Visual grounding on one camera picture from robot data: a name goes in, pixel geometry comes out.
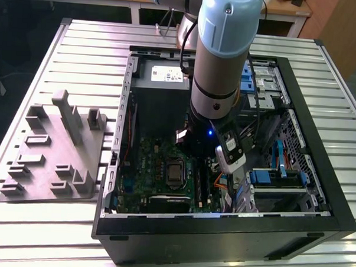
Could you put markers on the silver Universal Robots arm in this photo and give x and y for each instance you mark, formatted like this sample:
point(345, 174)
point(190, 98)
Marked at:
point(219, 67)

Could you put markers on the hard disk in blue carrier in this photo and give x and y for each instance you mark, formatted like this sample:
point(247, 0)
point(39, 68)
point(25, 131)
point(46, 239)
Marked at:
point(260, 176)

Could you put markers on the metal disk bay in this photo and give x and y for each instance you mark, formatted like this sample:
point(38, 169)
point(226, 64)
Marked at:
point(246, 201)

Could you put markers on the metal drive cage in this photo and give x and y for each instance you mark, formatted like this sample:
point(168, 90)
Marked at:
point(265, 102)

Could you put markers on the wooden cabinet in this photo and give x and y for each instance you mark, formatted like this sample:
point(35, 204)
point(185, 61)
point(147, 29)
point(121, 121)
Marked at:
point(342, 28)

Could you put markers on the blue plastic drive latch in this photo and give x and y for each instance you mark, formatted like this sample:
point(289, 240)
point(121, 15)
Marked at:
point(248, 83)

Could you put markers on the black open PC case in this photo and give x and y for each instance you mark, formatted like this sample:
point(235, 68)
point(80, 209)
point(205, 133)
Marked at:
point(191, 243)

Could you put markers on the grey power supply unit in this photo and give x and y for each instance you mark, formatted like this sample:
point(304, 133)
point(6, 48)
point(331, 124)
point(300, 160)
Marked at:
point(155, 109)

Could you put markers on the grey parts rack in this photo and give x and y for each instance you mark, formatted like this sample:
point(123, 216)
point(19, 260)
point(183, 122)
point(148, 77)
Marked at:
point(47, 151)

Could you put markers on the black graphics card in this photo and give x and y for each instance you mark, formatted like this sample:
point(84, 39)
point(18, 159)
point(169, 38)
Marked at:
point(169, 202)

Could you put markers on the silver CPU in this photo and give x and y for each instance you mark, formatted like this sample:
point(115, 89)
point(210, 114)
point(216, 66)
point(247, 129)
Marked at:
point(175, 172)

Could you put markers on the green motherboard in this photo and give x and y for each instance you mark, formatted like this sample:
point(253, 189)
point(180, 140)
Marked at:
point(153, 168)

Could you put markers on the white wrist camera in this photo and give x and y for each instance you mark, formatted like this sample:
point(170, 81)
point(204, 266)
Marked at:
point(234, 167)

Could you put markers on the CPU socket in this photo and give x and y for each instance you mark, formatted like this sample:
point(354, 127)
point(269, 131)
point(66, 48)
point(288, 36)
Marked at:
point(174, 185)

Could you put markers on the wooden desk white frame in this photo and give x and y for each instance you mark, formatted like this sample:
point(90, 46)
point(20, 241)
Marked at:
point(286, 9)

